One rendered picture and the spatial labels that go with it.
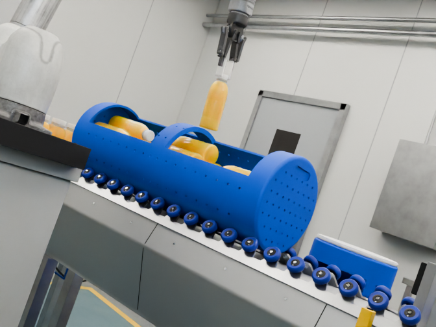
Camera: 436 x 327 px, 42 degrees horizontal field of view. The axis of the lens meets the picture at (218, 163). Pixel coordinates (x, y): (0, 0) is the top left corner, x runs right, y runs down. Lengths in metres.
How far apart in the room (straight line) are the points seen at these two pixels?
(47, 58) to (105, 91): 5.40
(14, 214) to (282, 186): 0.70
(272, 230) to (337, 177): 4.08
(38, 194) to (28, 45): 0.39
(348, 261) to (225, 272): 0.47
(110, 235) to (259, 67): 5.16
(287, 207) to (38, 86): 0.74
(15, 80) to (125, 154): 0.47
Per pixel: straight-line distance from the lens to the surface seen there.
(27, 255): 1.58
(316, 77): 6.19
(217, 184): 1.57
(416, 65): 5.60
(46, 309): 2.85
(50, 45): 1.61
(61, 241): 2.09
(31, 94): 1.57
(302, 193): 1.63
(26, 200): 1.53
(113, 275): 1.86
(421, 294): 1.36
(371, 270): 1.85
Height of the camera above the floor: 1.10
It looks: 1 degrees up
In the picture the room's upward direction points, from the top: 20 degrees clockwise
